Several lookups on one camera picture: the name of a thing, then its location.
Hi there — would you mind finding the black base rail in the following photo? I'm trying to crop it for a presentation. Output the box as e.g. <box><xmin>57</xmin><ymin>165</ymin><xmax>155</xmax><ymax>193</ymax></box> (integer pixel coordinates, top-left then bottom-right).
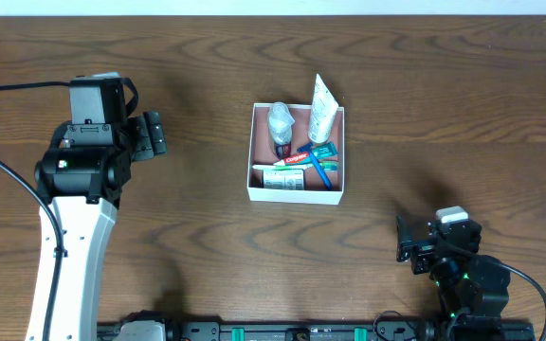
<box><xmin>96</xmin><ymin>319</ymin><xmax>536</xmax><ymax>341</ymax></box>

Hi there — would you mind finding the right black cable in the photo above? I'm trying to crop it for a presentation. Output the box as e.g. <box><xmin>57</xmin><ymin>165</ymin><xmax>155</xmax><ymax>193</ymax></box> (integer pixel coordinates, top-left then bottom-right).
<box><xmin>443</xmin><ymin>239</ymin><xmax>546</xmax><ymax>341</ymax></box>

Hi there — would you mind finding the white open cardboard box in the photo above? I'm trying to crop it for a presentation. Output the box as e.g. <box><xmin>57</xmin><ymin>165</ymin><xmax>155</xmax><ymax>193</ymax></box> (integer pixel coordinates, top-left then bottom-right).
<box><xmin>246</xmin><ymin>103</ymin><xmax>345</xmax><ymax>205</ymax></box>

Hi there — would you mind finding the left black cable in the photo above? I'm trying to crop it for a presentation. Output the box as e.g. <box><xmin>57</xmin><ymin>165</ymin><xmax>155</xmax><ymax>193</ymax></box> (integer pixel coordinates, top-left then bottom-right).
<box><xmin>0</xmin><ymin>81</ymin><xmax>73</xmax><ymax>341</ymax></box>

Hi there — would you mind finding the blue disposable razor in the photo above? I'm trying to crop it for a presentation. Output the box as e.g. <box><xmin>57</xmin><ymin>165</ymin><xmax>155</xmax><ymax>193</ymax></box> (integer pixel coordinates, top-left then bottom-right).
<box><xmin>298</xmin><ymin>142</ymin><xmax>333</xmax><ymax>190</ymax></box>

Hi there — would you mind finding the green white toothbrush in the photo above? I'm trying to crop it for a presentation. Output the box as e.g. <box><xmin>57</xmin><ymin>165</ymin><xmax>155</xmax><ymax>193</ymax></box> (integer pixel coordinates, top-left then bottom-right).
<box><xmin>252</xmin><ymin>160</ymin><xmax>338</xmax><ymax>171</ymax></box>

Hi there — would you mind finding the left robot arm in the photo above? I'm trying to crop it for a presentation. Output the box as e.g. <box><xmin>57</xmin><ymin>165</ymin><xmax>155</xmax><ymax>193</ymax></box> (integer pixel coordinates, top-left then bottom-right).
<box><xmin>26</xmin><ymin>72</ymin><xmax>167</xmax><ymax>340</ymax></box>

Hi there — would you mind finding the black cable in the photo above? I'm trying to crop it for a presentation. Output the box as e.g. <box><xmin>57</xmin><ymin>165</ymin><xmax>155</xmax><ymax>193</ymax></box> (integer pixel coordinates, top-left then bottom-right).
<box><xmin>0</xmin><ymin>81</ymin><xmax>73</xmax><ymax>341</ymax></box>
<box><xmin>443</xmin><ymin>239</ymin><xmax>546</xmax><ymax>341</ymax></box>

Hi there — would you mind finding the clear pump bottle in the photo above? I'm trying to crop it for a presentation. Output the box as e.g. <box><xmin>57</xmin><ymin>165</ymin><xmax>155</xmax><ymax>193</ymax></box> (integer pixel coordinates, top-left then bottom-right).
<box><xmin>267</xmin><ymin>102</ymin><xmax>295</xmax><ymax>159</ymax></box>

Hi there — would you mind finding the white lotion tube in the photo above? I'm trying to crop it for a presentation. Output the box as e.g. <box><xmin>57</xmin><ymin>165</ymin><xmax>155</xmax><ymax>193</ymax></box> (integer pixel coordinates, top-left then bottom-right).
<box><xmin>308</xmin><ymin>74</ymin><xmax>339</xmax><ymax>144</ymax></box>

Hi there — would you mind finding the green white soap box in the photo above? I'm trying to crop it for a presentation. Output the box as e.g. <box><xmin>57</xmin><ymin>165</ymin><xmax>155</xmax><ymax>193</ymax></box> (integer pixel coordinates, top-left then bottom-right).
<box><xmin>263</xmin><ymin>170</ymin><xmax>305</xmax><ymax>190</ymax></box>

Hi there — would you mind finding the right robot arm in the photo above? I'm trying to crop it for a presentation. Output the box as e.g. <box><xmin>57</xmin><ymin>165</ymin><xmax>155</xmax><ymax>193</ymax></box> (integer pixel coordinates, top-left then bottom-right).
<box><xmin>396</xmin><ymin>216</ymin><xmax>511</xmax><ymax>318</ymax></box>

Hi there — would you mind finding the Colgate toothpaste tube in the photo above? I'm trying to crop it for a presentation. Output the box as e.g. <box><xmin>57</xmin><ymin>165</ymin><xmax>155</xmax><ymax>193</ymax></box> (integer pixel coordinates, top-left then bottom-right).
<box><xmin>274</xmin><ymin>142</ymin><xmax>337</xmax><ymax>166</ymax></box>

